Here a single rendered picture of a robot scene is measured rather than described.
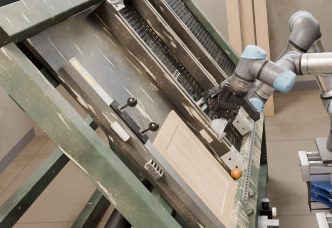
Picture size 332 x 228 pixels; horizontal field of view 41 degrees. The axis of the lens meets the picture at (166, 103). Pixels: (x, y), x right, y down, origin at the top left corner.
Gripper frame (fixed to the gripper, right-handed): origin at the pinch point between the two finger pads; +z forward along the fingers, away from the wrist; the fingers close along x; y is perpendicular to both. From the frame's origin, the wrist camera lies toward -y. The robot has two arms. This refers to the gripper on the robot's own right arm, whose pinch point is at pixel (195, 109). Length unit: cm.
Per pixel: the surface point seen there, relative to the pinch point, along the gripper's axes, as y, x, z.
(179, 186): 64, 7, -2
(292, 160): -156, 127, 30
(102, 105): 65, -36, -1
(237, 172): 15.9, 34.8, -2.1
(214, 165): 25.9, 21.6, 0.1
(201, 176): 42.1, 16.9, 0.1
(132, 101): 69, -31, -14
